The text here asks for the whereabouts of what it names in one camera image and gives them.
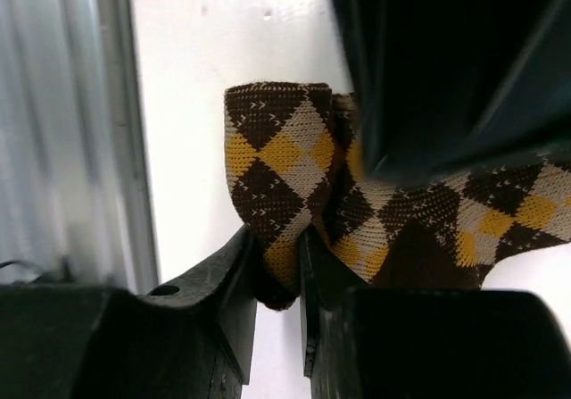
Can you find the aluminium front rail frame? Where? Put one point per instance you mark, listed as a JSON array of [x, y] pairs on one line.
[[74, 195]]

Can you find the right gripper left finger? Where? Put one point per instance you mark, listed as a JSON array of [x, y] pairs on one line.
[[191, 337]]

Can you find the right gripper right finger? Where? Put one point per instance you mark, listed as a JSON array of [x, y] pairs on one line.
[[365, 342]]

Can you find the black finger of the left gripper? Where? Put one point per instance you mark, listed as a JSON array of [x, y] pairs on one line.
[[450, 85]]

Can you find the brown yellow argyle sock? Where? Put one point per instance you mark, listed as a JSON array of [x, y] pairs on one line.
[[293, 161]]

